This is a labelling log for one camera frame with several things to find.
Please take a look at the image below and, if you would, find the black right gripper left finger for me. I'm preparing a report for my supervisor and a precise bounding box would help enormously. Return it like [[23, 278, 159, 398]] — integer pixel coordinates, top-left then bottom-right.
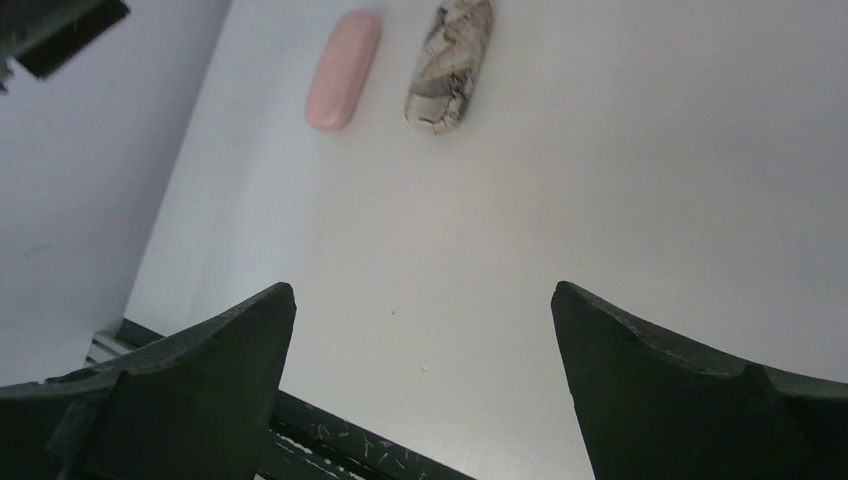
[[1, 282, 296, 479]]

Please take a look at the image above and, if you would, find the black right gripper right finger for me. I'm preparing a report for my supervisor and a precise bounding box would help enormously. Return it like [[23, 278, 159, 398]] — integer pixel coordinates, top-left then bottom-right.
[[551, 281, 847, 479]]

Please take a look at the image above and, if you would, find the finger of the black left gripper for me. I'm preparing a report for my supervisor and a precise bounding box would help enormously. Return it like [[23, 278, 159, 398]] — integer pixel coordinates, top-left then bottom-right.
[[1, 0, 131, 93]]

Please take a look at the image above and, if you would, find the map print glasses case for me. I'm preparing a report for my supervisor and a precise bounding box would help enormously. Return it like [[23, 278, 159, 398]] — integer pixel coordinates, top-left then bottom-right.
[[404, 0, 494, 135]]

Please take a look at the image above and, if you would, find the pink glasses case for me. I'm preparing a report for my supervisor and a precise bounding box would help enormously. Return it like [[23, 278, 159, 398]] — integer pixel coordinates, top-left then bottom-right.
[[305, 9, 381, 132]]

